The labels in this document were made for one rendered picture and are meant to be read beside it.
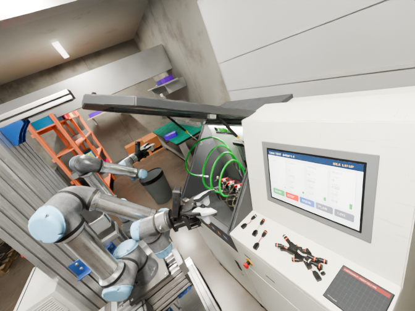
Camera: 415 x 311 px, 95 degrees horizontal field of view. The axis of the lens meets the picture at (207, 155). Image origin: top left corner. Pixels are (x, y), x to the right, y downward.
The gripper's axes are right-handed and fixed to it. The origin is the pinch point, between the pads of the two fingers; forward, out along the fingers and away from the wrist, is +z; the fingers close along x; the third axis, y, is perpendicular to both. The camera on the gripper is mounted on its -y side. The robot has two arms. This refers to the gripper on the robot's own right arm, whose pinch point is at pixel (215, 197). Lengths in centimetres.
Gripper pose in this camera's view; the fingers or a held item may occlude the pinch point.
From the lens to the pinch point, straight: 72.9
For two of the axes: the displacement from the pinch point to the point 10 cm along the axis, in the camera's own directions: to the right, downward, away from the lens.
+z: 9.3, -3.6, -1.1
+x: 0.1, 3.0, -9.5
